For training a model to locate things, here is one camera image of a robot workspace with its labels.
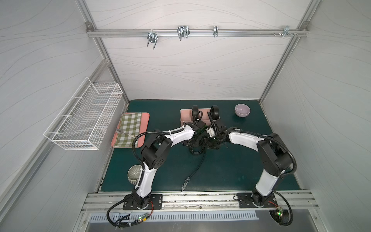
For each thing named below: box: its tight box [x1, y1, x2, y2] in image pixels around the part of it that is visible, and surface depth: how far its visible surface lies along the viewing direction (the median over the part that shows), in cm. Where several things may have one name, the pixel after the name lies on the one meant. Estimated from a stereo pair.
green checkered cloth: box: [114, 112, 143, 148], surface depth 106 cm
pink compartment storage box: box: [180, 108, 212, 127], surface depth 109 cm
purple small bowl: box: [234, 103, 251, 118], surface depth 110 cm
